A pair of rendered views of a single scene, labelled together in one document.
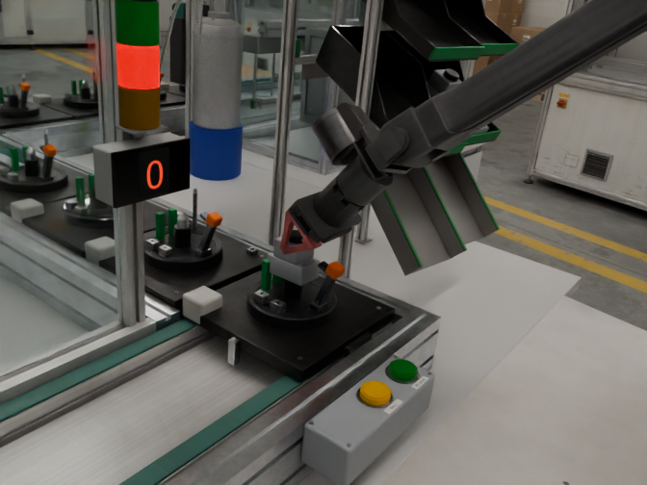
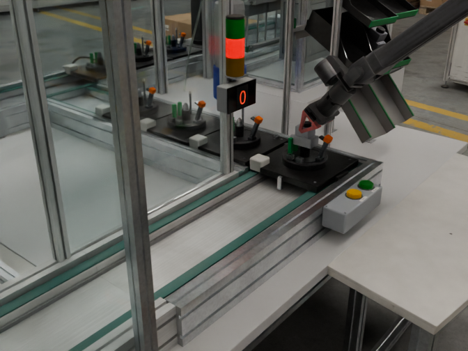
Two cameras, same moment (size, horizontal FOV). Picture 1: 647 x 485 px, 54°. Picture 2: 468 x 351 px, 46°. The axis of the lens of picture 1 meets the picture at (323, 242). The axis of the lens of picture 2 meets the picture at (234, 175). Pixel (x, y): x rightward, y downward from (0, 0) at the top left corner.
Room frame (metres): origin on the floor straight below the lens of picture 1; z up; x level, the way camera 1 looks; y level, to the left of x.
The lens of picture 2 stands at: (-0.67, 0.14, 1.67)
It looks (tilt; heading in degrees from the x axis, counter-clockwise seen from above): 26 degrees down; 4
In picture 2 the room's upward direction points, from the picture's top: straight up
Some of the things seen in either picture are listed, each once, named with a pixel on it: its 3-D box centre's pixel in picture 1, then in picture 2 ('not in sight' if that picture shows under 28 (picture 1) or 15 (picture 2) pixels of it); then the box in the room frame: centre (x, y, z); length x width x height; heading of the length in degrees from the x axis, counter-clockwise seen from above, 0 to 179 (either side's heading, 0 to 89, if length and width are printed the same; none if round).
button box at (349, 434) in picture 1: (372, 414); (352, 205); (0.67, -0.09, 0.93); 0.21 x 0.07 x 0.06; 145
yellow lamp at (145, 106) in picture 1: (139, 106); (235, 65); (0.78, 0.25, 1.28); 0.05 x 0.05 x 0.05
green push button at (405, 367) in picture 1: (402, 372); (365, 186); (0.73, -0.13, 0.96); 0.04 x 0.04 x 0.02
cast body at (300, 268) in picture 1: (290, 252); (303, 132); (0.87, 0.05, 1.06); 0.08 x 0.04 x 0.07; 55
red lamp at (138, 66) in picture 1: (138, 64); (235, 47); (0.78, 0.25, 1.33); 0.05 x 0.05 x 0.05
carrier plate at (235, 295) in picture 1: (291, 312); (303, 164); (0.87, 0.04, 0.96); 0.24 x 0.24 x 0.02; 55
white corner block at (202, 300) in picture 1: (202, 305); (259, 163); (0.84, 0.18, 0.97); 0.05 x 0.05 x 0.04; 55
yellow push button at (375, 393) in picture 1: (375, 395); (354, 195); (0.67, -0.09, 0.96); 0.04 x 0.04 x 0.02
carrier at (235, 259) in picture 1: (182, 232); (239, 129); (1.01, 0.25, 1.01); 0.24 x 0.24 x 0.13; 55
